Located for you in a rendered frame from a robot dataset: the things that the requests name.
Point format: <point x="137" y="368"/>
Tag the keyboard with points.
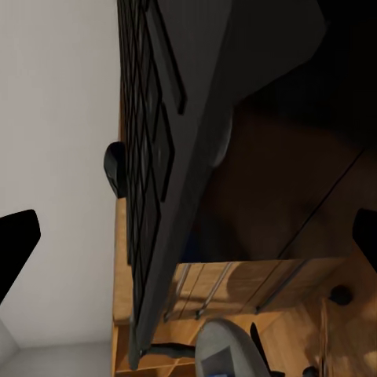
<point x="184" y="64"/>

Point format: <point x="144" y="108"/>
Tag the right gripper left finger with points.
<point x="19" y="234"/>

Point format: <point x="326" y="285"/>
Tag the mouse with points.
<point x="115" y="168"/>

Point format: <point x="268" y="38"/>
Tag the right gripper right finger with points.
<point x="365" y="234"/>

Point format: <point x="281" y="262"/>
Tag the swivel chair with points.
<point x="224" y="348"/>

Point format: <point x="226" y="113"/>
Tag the cabinet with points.
<point x="298" y="158"/>
<point x="218" y="289"/>

